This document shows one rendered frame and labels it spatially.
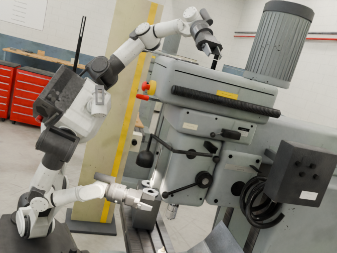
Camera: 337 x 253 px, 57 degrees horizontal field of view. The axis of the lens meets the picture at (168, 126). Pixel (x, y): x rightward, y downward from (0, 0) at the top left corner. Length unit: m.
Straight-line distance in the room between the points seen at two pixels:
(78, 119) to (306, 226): 1.08
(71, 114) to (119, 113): 1.65
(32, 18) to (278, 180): 9.64
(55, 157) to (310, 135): 1.09
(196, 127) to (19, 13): 9.44
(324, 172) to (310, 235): 0.42
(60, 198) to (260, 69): 1.03
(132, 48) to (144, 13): 1.41
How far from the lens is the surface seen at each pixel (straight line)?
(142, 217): 1.75
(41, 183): 1.46
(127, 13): 2.94
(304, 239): 1.55
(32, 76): 5.83
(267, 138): 1.36
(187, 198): 1.33
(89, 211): 3.42
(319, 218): 1.53
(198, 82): 1.14
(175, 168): 1.26
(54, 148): 1.35
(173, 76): 1.11
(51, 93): 1.41
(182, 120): 1.17
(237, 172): 1.34
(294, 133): 1.42
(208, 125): 1.21
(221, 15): 11.08
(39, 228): 2.11
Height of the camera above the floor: 1.91
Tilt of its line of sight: 13 degrees down
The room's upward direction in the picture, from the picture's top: 15 degrees clockwise
